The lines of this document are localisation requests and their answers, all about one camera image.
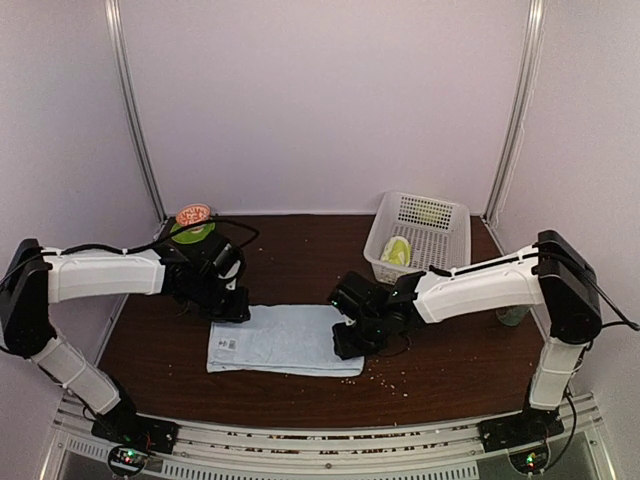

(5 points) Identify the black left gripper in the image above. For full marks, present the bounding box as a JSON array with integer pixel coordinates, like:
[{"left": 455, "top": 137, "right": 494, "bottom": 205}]
[{"left": 191, "top": 273, "right": 249, "bottom": 323}]

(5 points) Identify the green patterned towel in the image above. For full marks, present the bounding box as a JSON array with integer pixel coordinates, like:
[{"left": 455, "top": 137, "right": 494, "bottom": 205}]
[{"left": 380, "top": 236, "right": 411, "bottom": 267}]

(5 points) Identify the white plastic basket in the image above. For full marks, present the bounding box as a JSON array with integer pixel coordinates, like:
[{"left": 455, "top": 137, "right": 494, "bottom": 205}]
[{"left": 363, "top": 191, "right": 471, "bottom": 285}]

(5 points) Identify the light blue towel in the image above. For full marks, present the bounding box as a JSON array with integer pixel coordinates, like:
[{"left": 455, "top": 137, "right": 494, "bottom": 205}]
[{"left": 206, "top": 305, "right": 365, "bottom": 378}]

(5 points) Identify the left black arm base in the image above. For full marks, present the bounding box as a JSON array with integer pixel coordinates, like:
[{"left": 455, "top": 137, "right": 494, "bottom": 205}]
[{"left": 91, "top": 398, "right": 179, "bottom": 454}]

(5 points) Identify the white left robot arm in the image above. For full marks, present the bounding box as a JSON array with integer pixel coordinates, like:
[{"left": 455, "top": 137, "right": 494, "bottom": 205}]
[{"left": 1, "top": 235, "right": 250, "bottom": 444}]

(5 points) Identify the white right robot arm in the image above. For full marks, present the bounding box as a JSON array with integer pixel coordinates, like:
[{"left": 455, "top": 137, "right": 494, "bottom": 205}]
[{"left": 329, "top": 230, "right": 603, "bottom": 442}]

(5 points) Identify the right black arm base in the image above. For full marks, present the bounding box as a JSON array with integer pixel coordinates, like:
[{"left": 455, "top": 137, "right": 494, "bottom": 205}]
[{"left": 478, "top": 407, "right": 564, "bottom": 453}]

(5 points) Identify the green plate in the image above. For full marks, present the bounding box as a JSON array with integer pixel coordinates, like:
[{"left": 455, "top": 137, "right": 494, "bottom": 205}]
[{"left": 170, "top": 221, "right": 215, "bottom": 245}]

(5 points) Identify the red patterned bowl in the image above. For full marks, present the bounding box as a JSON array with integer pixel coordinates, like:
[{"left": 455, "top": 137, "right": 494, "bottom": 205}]
[{"left": 175, "top": 204, "right": 211, "bottom": 227}]

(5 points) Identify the beige patterned mug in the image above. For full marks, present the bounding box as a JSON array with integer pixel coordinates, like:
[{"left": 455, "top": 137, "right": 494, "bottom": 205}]
[{"left": 496, "top": 305, "right": 530, "bottom": 327}]

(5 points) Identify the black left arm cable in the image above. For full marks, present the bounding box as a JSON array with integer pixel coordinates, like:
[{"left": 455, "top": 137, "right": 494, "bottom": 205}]
[{"left": 44, "top": 215, "right": 261, "bottom": 257}]

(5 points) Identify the aluminium front rail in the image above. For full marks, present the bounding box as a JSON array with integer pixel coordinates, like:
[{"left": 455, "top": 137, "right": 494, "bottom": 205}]
[{"left": 42, "top": 394, "right": 619, "bottom": 480}]

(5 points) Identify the right aluminium frame post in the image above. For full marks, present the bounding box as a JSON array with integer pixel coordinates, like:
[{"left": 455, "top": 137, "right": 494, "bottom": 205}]
[{"left": 484, "top": 0, "right": 547, "bottom": 225}]

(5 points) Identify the aluminium frame post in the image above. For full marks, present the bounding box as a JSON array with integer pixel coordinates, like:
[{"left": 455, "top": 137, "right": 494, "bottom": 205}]
[
  {"left": 484, "top": 0, "right": 547, "bottom": 225},
  {"left": 104, "top": 0, "right": 167, "bottom": 222}
]

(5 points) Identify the left aluminium frame post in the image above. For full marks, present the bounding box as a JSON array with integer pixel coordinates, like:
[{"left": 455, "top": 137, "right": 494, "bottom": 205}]
[{"left": 104, "top": 0, "right": 167, "bottom": 222}]

